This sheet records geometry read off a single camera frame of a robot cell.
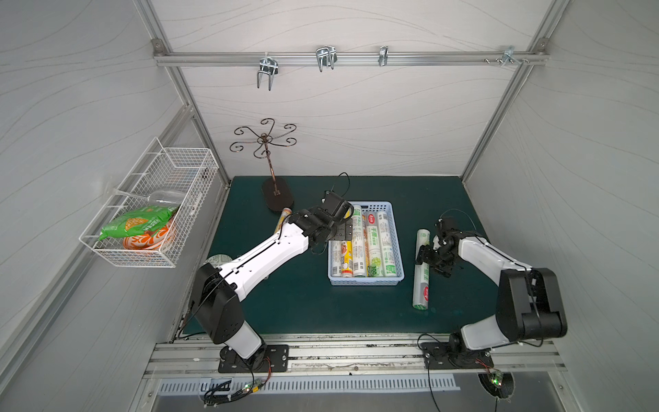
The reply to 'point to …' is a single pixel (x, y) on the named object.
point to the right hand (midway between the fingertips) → (426, 263)
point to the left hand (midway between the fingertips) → (338, 228)
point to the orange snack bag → (147, 241)
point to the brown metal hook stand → (277, 193)
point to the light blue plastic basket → (378, 206)
